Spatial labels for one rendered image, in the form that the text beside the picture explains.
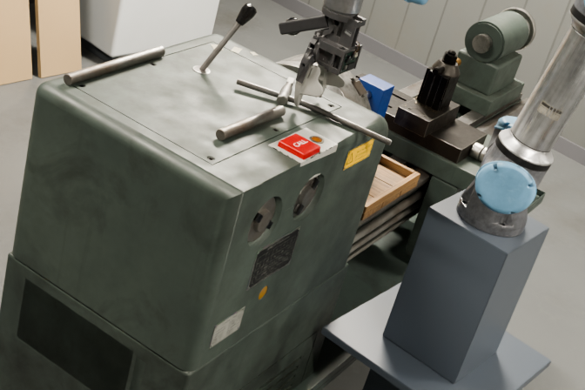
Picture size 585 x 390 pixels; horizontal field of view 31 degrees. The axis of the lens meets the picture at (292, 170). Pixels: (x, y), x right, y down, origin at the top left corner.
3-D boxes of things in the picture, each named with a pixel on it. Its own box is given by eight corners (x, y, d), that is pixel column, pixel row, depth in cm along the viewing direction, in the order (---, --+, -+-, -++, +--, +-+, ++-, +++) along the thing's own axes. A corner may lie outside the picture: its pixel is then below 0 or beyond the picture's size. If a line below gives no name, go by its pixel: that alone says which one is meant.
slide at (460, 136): (456, 164, 287) (461, 150, 285) (327, 98, 304) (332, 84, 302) (482, 147, 302) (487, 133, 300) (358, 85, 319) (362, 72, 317)
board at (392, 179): (362, 220, 259) (366, 207, 257) (247, 157, 273) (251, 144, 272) (416, 185, 283) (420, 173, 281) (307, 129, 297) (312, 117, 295)
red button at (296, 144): (301, 164, 193) (305, 154, 192) (276, 150, 196) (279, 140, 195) (319, 155, 198) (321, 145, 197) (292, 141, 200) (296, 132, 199)
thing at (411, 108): (423, 137, 286) (429, 121, 284) (392, 122, 290) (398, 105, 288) (454, 120, 302) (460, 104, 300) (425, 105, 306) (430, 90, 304)
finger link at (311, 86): (309, 115, 206) (329, 71, 205) (285, 102, 208) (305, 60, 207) (315, 116, 209) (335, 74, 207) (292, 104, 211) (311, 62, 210)
